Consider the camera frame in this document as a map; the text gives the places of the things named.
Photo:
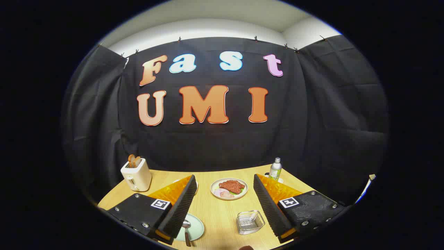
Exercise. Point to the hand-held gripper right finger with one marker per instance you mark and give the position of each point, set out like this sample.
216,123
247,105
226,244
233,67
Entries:
269,208

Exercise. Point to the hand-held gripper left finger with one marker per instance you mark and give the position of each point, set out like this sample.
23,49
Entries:
180,208

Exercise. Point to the light green round plate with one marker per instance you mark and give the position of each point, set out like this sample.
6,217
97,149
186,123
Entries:
196,227

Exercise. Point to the white divided tray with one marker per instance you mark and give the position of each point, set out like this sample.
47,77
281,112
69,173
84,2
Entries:
176,181

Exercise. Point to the white coaster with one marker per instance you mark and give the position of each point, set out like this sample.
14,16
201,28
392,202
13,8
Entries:
280,181

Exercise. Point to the white oval food plate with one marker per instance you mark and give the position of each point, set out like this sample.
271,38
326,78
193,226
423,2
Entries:
239,194

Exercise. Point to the silver bottle with green label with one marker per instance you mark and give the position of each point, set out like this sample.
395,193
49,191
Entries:
275,170

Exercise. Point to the brown steak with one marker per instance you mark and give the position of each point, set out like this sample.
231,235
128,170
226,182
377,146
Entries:
231,186

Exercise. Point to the pink ham slices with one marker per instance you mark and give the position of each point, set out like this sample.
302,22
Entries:
222,193

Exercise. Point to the cream toaster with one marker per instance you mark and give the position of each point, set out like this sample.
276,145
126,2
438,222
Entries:
138,177

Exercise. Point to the toast slices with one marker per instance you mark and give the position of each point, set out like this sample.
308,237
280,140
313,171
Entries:
133,161

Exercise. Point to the black backdrop cloth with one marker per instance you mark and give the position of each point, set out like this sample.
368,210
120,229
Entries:
312,121

